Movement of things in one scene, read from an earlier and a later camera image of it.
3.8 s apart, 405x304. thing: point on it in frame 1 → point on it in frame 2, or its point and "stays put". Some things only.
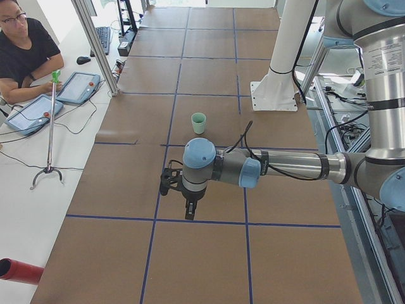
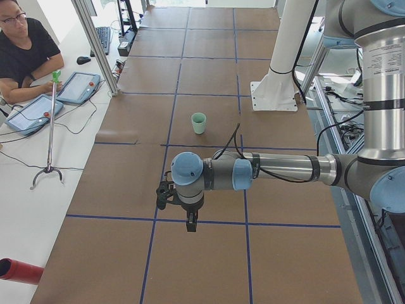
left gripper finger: (192, 207) → (194, 221)
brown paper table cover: (190, 73) stays put
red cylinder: (14, 270) stays put
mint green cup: (198, 120) stays put
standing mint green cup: (199, 125) stays put
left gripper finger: (189, 210) → (190, 224)
